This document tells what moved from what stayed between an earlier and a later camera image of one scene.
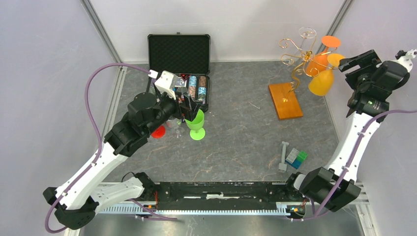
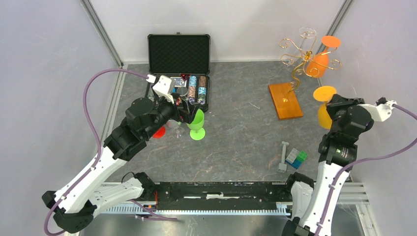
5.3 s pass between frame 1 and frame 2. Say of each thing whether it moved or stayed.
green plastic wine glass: stayed
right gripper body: moved
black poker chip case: stayed
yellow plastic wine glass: moved
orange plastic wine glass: stayed
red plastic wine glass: stayed
